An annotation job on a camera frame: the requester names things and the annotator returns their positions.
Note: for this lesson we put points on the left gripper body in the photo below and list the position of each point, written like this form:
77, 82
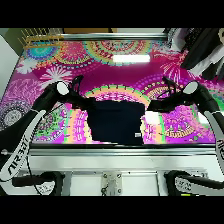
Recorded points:
79, 101

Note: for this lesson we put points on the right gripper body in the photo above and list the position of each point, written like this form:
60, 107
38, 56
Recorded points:
160, 105

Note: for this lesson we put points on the black garment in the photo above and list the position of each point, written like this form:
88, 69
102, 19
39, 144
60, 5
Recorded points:
115, 123

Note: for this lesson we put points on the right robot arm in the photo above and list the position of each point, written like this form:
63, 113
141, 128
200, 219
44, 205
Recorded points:
208, 100

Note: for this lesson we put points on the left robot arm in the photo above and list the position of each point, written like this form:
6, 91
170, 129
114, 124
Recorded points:
20, 133

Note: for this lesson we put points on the heap of clothes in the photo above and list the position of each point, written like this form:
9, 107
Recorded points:
203, 50

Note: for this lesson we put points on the yellow hanger rack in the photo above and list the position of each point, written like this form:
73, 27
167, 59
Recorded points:
41, 39

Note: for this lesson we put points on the silver frame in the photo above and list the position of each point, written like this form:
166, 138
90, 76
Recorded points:
133, 160

